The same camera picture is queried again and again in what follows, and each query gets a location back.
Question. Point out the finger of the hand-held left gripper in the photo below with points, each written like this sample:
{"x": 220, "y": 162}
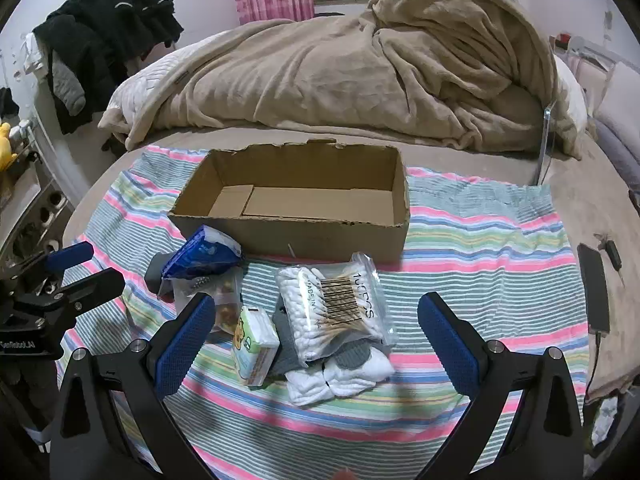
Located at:
{"x": 90, "y": 287}
{"x": 72, "y": 256}

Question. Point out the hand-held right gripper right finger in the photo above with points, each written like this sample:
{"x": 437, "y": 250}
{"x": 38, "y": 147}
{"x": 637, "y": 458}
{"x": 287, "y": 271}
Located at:
{"x": 450, "y": 345}

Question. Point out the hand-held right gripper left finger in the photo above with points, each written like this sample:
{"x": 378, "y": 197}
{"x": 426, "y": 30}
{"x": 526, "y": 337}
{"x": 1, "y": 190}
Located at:
{"x": 185, "y": 345}

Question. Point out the clear snack bag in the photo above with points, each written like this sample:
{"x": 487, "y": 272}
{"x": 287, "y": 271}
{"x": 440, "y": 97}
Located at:
{"x": 227, "y": 305}

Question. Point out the green bear print tissue pack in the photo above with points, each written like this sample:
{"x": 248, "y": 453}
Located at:
{"x": 255, "y": 345}

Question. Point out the blue tissue packet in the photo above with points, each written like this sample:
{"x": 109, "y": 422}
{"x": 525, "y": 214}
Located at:
{"x": 202, "y": 255}

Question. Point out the white socks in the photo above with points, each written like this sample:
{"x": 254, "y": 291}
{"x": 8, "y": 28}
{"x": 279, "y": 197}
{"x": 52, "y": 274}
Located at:
{"x": 340, "y": 375}

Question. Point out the clear bag of cotton swabs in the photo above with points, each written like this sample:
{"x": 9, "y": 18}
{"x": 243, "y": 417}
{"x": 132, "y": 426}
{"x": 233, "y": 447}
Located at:
{"x": 320, "y": 310}

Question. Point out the cardboard box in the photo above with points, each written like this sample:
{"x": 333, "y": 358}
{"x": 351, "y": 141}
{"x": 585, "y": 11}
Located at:
{"x": 320, "y": 230}

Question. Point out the striped cloth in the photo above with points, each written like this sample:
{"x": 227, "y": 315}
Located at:
{"x": 475, "y": 240}

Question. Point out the yellow plush toy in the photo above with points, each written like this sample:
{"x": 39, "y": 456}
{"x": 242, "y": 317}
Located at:
{"x": 6, "y": 147}

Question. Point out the black phone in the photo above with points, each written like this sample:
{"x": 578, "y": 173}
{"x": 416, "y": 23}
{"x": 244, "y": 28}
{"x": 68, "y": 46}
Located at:
{"x": 595, "y": 290}

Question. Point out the hanging black sock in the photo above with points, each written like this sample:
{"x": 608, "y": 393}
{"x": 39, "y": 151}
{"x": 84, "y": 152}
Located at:
{"x": 7, "y": 102}

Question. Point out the grey quilted garment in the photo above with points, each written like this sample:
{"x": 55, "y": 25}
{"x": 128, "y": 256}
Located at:
{"x": 67, "y": 87}

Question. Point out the small black gadget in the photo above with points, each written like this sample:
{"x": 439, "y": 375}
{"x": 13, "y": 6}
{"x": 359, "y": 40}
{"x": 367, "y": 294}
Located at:
{"x": 612, "y": 257}

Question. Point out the white quilt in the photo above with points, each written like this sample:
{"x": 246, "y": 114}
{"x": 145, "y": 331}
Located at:
{"x": 150, "y": 85}

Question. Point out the clear acrylic stand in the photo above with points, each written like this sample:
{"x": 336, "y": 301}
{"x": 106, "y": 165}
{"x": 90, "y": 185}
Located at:
{"x": 546, "y": 135}

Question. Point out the pile of black clothes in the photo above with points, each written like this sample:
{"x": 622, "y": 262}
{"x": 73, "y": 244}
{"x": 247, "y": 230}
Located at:
{"x": 115, "y": 25}

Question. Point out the white pillow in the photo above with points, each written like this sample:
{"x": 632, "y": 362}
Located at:
{"x": 572, "y": 90}

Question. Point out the grey sofa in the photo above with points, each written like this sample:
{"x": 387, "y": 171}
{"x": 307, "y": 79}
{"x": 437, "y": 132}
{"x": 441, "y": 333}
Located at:
{"x": 615, "y": 115}

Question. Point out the beige blanket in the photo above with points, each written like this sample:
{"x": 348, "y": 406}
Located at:
{"x": 350, "y": 70}

